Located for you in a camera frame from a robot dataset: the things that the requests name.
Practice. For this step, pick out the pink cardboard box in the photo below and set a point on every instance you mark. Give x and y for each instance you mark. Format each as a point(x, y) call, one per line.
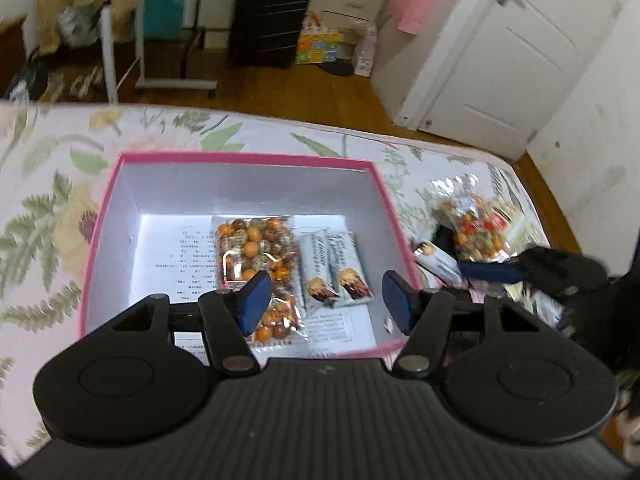
point(240, 185)

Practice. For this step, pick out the black floor bag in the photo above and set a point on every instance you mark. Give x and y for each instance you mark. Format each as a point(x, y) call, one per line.
point(27, 82)

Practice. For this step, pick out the dark wooden cabinet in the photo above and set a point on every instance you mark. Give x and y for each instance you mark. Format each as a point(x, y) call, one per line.
point(12, 55)

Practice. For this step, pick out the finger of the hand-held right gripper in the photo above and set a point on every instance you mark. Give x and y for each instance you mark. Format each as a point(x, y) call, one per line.
point(487, 271)
point(442, 240)

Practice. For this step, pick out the teal bag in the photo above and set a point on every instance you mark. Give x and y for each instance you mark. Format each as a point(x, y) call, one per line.
point(167, 15)

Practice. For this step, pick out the grey plastic bag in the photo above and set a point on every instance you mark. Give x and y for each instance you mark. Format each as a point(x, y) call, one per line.
point(77, 27)

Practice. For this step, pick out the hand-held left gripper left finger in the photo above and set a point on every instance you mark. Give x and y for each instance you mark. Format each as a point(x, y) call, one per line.
point(255, 302)

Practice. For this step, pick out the black round floor object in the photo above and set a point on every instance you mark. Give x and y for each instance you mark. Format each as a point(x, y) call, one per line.
point(336, 66)

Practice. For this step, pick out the pink hanging bag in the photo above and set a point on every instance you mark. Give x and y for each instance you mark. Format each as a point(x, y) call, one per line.
point(412, 2)

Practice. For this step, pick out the floral bedsheet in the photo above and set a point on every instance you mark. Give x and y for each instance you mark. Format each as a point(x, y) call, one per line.
point(50, 185)

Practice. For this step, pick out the wooden overbed table white frame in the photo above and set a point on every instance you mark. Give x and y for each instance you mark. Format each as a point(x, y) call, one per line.
point(107, 35)

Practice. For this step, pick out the patterned slippers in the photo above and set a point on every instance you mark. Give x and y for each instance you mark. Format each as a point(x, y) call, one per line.
point(80, 85)

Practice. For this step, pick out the silver snack bar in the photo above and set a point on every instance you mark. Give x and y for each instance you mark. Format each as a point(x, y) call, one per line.
point(440, 262)
point(350, 272)
point(315, 270)

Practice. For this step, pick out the silver snack packet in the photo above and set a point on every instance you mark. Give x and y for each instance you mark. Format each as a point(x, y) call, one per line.
point(542, 306)

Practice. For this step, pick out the colourful cardboard box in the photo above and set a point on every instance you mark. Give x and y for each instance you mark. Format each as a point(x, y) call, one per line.
point(317, 47)

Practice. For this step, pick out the white door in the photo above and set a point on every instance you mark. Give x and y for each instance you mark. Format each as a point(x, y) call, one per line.
point(525, 60)

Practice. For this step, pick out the black suitcase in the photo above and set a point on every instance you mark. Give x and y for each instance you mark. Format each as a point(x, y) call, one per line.
point(270, 20)

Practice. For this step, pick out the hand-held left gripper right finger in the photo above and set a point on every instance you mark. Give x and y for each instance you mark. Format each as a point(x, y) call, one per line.
point(395, 300)

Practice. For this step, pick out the white patterned bag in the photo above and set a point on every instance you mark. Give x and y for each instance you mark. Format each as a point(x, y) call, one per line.
point(364, 52)

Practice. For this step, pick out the brown cardboard box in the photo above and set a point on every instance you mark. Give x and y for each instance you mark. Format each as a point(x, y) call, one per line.
point(50, 22)

